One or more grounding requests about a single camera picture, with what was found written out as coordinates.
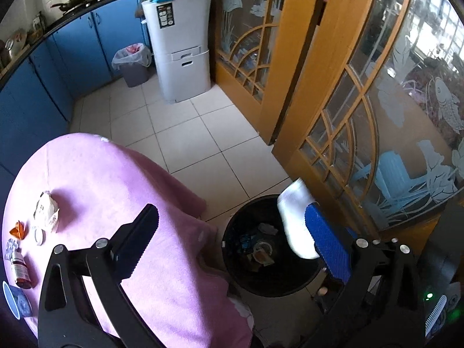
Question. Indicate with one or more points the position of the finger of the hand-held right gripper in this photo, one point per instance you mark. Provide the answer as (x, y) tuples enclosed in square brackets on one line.
[(436, 313)]

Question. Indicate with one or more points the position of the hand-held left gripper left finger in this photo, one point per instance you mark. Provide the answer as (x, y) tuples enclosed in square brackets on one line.
[(139, 239)]

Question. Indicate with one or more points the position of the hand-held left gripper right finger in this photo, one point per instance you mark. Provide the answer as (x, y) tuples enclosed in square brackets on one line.
[(328, 241)]

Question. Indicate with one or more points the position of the pinkish tissue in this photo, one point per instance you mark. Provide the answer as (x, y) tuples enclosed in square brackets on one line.
[(269, 229)]

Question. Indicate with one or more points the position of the clear plastic lid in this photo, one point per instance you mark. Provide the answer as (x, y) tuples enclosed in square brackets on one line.
[(264, 249)]

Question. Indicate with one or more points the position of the teal wrapper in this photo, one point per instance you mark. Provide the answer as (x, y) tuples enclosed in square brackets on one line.
[(246, 241)]

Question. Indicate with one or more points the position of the black bucket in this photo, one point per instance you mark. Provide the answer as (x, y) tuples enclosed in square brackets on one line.
[(239, 279)]

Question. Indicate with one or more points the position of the pink tablecloth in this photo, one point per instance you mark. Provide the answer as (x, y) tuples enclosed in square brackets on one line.
[(108, 188)]

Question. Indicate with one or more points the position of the white labelled packet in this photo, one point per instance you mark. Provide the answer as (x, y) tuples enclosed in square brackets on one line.
[(46, 212)]

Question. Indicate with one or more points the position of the white round lid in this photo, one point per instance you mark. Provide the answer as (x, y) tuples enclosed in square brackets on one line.
[(39, 237)]

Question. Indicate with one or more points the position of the small orange wrapper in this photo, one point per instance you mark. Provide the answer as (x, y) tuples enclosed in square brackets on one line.
[(18, 231)]

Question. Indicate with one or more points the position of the brown medicine bottle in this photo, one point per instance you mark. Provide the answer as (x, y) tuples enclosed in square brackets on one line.
[(21, 270)]

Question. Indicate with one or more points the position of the crumpled foil blister pack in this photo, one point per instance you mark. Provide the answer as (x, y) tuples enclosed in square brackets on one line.
[(11, 249)]

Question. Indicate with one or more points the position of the blue cup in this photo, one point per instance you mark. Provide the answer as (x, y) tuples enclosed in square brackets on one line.
[(16, 299)]

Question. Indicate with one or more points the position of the wooden door with fish glass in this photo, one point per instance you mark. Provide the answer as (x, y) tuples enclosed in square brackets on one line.
[(344, 98)]

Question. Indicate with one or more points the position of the grey bin with white liner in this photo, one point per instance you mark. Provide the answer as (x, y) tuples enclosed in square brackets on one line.
[(132, 65)]

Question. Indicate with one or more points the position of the blue base cabinets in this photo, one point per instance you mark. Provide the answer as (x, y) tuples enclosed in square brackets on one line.
[(43, 79)]

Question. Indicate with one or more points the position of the grey storage cabinet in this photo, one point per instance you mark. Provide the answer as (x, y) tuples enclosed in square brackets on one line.
[(181, 43)]

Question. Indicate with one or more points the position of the wooden door with lotus glass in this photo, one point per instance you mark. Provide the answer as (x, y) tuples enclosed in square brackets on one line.
[(290, 43)]

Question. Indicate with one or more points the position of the steel pot lid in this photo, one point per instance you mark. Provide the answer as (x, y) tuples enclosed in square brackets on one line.
[(16, 43)]

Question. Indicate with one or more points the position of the black wok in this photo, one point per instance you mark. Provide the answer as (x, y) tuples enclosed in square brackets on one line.
[(74, 0)]

